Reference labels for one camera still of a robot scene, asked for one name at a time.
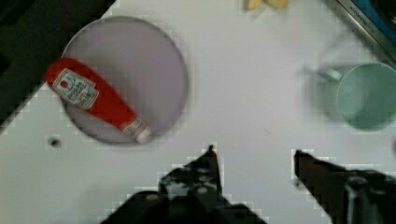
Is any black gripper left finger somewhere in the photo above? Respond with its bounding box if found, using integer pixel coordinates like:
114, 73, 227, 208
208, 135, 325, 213
158, 145, 222, 203

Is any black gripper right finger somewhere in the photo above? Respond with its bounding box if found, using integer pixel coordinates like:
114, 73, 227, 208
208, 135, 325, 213
293, 150, 396, 224

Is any light green mug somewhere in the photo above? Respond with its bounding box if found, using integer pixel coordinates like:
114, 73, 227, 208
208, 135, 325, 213
317, 63, 396, 131

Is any grey round plate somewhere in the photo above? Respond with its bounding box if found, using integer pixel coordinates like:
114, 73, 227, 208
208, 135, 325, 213
63, 16, 189, 140

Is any red ketchup bottle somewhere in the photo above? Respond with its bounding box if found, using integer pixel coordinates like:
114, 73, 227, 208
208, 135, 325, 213
45, 58, 152, 144

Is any black toaster oven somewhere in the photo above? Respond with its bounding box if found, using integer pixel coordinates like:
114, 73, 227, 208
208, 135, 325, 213
326, 0, 396, 66

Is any peeled banana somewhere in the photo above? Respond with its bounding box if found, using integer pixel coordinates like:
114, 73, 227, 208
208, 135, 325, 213
247, 0, 289, 10

